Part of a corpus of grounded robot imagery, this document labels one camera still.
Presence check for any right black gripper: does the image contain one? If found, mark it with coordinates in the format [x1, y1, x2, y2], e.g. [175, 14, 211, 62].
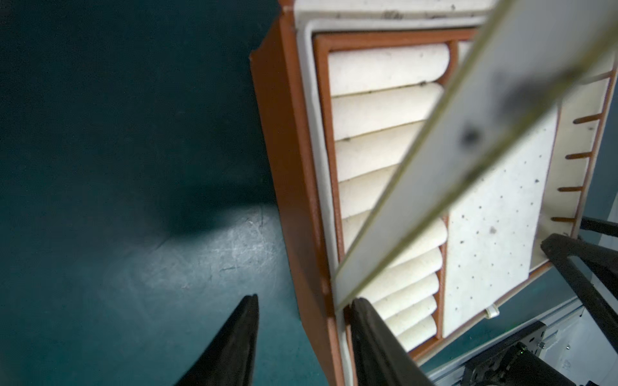
[540, 216, 618, 353]

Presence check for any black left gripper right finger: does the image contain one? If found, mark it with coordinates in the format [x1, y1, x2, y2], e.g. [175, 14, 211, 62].
[350, 298, 432, 385]

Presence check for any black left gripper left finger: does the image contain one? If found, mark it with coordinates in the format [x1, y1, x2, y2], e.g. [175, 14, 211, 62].
[176, 294, 259, 385]

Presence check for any brown wooden jewelry box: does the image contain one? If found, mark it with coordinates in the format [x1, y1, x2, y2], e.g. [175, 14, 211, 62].
[250, 1, 617, 385]

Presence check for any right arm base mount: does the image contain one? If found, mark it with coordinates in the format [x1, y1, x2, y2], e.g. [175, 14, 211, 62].
[461, 321, 574, 386]

